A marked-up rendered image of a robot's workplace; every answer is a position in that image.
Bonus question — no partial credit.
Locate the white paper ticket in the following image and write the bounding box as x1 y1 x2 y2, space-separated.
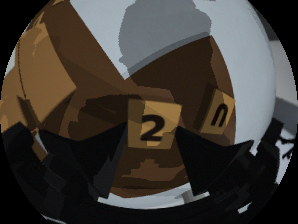
4 48 16 79

